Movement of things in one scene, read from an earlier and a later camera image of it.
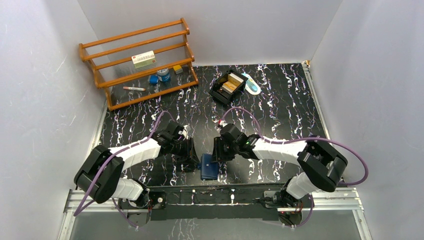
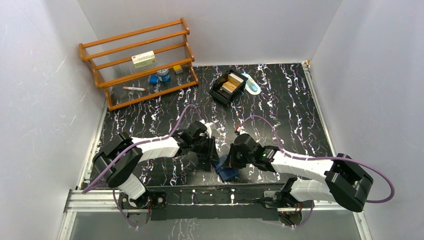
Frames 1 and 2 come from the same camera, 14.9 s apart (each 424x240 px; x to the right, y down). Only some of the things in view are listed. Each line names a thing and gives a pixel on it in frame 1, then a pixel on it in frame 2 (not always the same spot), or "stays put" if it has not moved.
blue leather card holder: x=209 y=169 → x=225 y=173
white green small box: x=144 y=59 stays put
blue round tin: x=163 y=75 stays put
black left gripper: x=190 y=151 → x=211 y=151
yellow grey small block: x=177 y=69 stays put
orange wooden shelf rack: x=140 y=64 stays put
